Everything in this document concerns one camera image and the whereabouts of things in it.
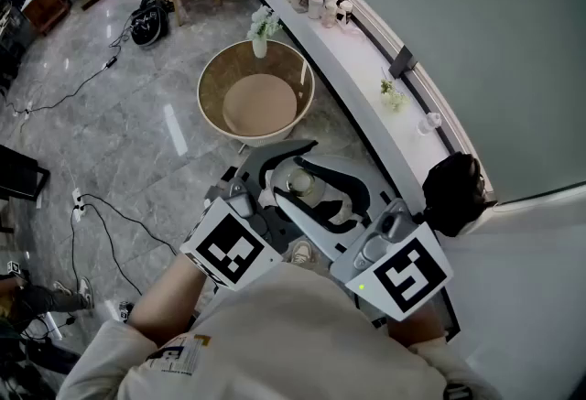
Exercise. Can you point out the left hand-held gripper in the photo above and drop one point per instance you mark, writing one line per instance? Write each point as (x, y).
(229, 247)

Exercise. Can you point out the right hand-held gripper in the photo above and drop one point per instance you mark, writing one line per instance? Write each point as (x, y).
(403, 274)

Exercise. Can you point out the clear glass vase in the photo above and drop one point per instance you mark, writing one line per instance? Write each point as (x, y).
(300, 183)

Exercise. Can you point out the person's left forearm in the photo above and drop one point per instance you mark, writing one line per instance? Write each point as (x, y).
(160, 297)

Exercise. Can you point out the person's right forearm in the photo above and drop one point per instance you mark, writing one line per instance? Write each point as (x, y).
(414, 327)

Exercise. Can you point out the person's pale shoe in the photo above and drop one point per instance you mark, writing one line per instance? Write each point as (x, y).
(302, 251)

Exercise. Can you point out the round wooden tray table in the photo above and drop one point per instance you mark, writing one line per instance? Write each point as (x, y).
(215, 82)

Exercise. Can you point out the white vase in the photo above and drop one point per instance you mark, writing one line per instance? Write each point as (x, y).
(259, 49)

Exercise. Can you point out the white window ledge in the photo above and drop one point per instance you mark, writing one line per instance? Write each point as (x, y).
(348, 64)

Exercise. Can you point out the small flower sprig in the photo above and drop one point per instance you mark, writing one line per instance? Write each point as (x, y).
(393, 98)

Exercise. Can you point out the white flower bunch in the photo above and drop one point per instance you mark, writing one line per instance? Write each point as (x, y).
(263, 23)

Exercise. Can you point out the person's cream shirt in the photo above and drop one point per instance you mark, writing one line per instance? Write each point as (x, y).
(284, 334)

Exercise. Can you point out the black duffel bag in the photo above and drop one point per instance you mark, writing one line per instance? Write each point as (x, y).
(148, 23)

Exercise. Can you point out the white power strip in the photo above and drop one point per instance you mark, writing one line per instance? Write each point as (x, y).
(77, 206)

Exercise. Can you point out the black chair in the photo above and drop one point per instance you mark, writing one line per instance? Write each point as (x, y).
(18, 174)

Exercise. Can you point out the wooden cabinet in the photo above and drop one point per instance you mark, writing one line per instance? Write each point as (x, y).
(43, 4)

